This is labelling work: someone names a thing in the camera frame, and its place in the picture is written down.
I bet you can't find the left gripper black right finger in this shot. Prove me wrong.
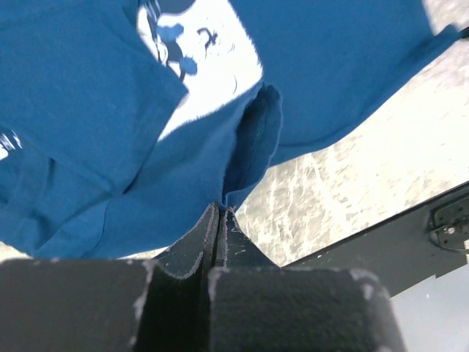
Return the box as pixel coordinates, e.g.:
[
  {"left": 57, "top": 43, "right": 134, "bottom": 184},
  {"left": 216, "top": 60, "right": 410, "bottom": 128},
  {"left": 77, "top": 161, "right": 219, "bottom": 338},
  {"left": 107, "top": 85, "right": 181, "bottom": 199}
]
[{"left": 208, "top": 210, "right": 406, "bottom": 351}]

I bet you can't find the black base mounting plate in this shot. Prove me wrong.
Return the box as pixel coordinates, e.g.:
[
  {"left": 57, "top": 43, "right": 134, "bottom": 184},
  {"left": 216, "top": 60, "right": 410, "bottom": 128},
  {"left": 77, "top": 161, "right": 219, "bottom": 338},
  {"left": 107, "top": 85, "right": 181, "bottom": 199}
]
[{"left": 291, "top": 183, "right": 468, "bottom": 296}]

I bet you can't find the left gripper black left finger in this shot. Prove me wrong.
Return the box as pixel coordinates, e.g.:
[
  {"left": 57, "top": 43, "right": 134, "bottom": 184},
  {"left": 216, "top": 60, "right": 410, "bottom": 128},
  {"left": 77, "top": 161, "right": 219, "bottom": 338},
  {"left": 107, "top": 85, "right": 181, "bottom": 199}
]
[{"left": 1, "top": 205, "right": 220, "bottom": 351}]

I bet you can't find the blue cartoon print t-shirt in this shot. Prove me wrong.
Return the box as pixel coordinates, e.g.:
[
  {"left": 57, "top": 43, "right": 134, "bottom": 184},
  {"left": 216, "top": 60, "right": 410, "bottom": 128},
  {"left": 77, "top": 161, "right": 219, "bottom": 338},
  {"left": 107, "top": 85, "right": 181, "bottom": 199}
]
[{"left": 1, "top": 1, "right": 467, "bottom": 258}]

